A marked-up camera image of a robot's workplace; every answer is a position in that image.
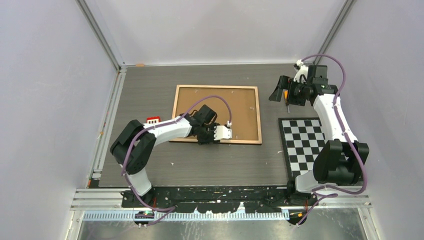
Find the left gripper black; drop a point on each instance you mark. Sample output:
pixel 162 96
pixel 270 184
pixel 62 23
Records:
pixel 210 140

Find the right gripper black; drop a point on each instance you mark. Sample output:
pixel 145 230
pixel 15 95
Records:
pixel 284 83

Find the orange handled screwdriver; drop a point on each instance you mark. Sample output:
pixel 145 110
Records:
pixel 286 100

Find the black picture frame with photo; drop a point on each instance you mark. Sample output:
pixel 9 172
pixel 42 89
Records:
pixel 243 102

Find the black white checkerboard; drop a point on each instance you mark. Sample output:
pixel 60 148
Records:
pixel 302 140

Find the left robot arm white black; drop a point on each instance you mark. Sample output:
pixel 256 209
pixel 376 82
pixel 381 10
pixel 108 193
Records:
pixel 133 147

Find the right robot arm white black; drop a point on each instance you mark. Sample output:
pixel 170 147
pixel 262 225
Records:
pixel 340 165

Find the red screw box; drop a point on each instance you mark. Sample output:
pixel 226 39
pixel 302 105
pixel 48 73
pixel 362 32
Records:
pixel 153 120

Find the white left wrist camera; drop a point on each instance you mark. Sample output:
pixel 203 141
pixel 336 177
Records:
pixel 222 132

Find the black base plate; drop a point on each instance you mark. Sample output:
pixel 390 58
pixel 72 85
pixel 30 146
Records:
pixel 219 199

